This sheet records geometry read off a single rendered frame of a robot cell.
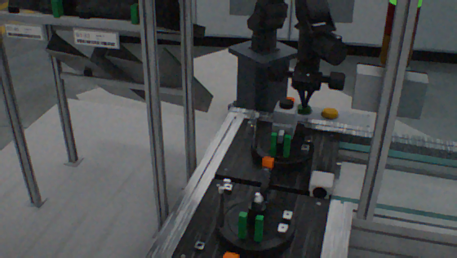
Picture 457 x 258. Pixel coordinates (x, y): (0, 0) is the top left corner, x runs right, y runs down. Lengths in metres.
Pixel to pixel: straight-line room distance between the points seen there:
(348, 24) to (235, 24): 0.94
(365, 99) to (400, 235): 0.29
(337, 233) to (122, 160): 0.60
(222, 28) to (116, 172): 3.02
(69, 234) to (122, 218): 0.12
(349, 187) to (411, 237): 0.20
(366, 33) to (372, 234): 3.28
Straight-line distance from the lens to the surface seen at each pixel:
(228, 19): 4.07
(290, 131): 0.99
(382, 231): 0.95
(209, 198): 0.92
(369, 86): 0.81
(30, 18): 0.89
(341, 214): 0.94
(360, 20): 4.09
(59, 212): 1.11
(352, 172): 1.12
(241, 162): 1.02
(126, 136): 1.33
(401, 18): 0.74
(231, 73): 1.66
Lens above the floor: 1.56
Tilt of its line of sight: 32 degrees down
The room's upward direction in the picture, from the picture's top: 1 degrees clockwise
